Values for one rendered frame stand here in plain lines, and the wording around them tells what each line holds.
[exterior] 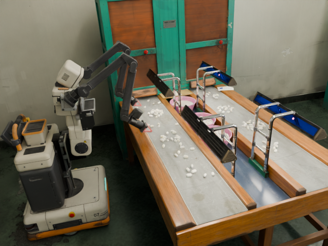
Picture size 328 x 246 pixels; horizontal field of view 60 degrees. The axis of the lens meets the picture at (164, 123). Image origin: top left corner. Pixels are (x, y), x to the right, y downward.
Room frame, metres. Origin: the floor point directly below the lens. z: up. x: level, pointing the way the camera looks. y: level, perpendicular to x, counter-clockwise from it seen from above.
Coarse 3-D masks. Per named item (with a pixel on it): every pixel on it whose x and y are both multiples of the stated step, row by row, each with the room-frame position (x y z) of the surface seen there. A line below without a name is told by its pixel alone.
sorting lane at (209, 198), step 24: (144, 120) 2.34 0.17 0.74; (168, 120) 2.30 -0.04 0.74; (168, 144) 1.88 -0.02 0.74; (192, 144) 1.86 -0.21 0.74; (168, 168) 1.57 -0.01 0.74; (192, 168) 1.55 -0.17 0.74; (192, 192) 1.32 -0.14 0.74; (216, 192) 1.30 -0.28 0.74; (192, 216) 1.13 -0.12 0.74; (216, 216) 1.12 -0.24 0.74
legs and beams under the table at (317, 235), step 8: (128, 136) 2.68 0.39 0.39; (128, 144) 2.68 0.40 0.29; (128, 152) 2.68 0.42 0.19; (128, 160) 2.72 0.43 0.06; (304, 216) 1.63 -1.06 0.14; (312, 216) 1.58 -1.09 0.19; (312, 224) 1.55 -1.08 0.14; (320, 224) 1.50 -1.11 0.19; (264, 232) 1.23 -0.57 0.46; (272, 232) 1.23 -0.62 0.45; (320, 232) 1.38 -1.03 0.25; (248, 240) 1.40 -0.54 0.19; (264, 240) 1.22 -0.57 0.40; (296, 240) 1.33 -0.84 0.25; (304, 240) 1.32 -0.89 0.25; (312, 240) 1.34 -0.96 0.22; (320, 240) 1.36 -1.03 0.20
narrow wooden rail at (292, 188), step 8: (192, 96) 2.77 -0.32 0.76; (200, 104) 2.56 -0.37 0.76; (208, 112) 2.38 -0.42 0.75; (216, 120) 2.23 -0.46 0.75; (232, 128) 2.02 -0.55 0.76; (232, 136) 1.95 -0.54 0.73; (240, 136) 1.89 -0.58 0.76; (240, 144) 1.84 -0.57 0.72; (248, 144) 1.76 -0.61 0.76; (248, 152) 1.73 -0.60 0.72; (256, 152) 1.65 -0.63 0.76; (256, 160) 1.63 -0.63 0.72; (264, 160) 1.56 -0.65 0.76; (272, 168) 1.46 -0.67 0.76; (280, 168) 1.45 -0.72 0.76; (272, 176) 1.45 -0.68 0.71; (280, 176) 1.39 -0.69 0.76; (288, 176) 1.37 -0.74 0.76; (280, 184) 1.38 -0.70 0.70; (288, 184) 1.31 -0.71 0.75; (296, 184) 1.29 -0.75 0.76; (288, 192) 1.30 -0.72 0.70; (296, 192) 1.25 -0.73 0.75; (304, 192) 1.24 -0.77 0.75
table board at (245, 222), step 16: (320, 192) 1.25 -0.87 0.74; (256, 208) 1.15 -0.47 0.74; (272, 208) 1.16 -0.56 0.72; (288, 208) 1.19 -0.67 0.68; (304, 208) 1.22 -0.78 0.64; (320, 208) 1.25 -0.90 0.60; (208, 224) 1.07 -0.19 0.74; (224, 224) 1.08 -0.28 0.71; (240, 224) 1.11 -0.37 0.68; (256, 224) 1.14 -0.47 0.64; (272, 224) 1.17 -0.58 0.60; (176, 240) 1.02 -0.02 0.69; (192, 240) 1.04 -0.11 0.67; (208, 240) 1.06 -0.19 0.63; (224, 240) 1.08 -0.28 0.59
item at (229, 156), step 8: (184, 112) 1.72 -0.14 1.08; (192, 112) 1.65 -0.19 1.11; (192, 120) 1.59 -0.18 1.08; (200, 120) 1.53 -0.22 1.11; (200, 128) 1.48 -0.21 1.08; (208, 128) 1.42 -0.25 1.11; (200, 136) 1.44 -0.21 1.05; (208, 136) 1.37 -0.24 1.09; (216, 136) 1.32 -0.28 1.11; (208, 144) 1.33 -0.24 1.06; (216, 144) 1.28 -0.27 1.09; (224, 144) 1.24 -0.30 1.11; (216, 152) 1.25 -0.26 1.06; (224, 152) 1.20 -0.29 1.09; (232, 152) 1.18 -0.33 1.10; (224, 160) 1.17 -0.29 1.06; (232, 160) 1.18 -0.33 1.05
